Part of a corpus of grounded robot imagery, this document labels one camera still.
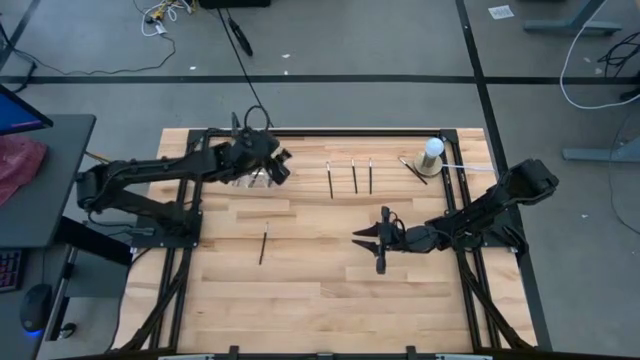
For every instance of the pink cloth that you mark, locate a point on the pink cloth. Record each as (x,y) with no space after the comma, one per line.
(20,165)

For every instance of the black keyboard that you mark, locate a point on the black keyboard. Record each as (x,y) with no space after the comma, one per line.
(10,270)

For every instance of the black computer mouse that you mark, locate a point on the black computer mouse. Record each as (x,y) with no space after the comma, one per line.
(36,305)

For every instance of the monitor with blue screen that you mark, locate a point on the monitor with blue screen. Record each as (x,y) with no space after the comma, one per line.
(20,112)

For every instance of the black desk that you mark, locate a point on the black desk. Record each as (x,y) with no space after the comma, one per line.
(60,175)

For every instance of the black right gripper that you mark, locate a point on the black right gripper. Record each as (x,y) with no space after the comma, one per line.
(395,240)

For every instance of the black makeup brush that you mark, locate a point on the black makeup brush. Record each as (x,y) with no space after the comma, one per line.
(263,245)
(255,179)
(413,171)
(354,177)
(330,182)
(370,177)

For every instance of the white bulb brass lamp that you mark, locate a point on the white bulb brass lamp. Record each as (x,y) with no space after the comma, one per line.
(434,147)

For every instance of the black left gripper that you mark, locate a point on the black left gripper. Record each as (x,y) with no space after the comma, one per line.
(252,150)

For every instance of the grey desk leg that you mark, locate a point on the grey desk leg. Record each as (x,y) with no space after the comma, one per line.
(60,295)

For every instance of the black aluminium table frame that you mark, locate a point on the black aluminium table frame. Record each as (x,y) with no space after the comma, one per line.
(325,133)

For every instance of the black frame bracket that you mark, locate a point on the black frame bracket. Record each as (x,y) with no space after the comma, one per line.
(235,125)

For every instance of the black handheld tool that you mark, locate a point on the black handheld tool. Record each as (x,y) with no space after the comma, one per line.
(240,37)

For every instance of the grey desk foot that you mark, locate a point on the grey desk foot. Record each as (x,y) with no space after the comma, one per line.
(570,27)
(600,154)

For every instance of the white paper label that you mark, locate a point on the white paper label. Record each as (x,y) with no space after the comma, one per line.
(501,12)

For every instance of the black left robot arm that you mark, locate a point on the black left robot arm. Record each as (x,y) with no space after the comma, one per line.
(160,165)

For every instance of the black box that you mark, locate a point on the black box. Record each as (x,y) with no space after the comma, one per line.
(235,3)

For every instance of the black caster wheel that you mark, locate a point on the black caster wheel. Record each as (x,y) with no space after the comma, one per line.
(68,330)

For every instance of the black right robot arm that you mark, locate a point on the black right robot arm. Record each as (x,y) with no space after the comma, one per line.
(500,200)

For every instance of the person's foot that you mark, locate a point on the person's foot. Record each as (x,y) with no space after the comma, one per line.
(631,94)

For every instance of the clear acrylic brush organizer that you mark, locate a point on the clear acrylic brush organizer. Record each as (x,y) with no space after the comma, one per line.
(242,181)

